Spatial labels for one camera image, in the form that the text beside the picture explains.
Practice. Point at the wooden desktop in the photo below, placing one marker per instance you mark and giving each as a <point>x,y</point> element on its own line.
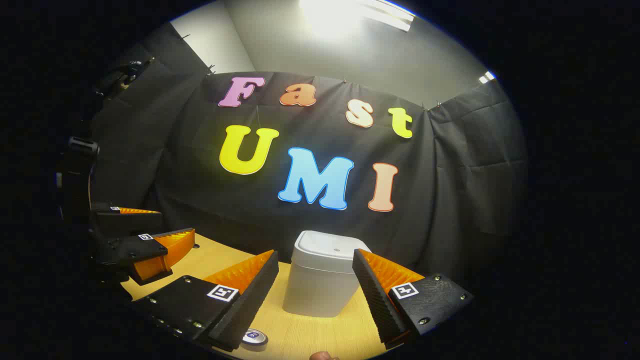
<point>310,335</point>

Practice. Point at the white desktop garbage bin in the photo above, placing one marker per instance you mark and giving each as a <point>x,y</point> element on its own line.
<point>320,280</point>

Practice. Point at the silver blue pop can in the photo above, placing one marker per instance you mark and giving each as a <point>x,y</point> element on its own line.
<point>255,338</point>

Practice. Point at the small ceiling light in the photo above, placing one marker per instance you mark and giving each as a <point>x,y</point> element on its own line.
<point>487,77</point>

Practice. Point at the long ceiling light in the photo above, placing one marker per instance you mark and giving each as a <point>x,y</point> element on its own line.
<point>360,12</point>

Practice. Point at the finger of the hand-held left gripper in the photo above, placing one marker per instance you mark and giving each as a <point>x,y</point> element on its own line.
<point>130,252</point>
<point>125,221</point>

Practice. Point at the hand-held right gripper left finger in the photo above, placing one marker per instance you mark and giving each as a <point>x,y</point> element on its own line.
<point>252,295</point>

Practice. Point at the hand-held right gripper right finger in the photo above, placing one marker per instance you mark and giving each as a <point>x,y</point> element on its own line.
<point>374,300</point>

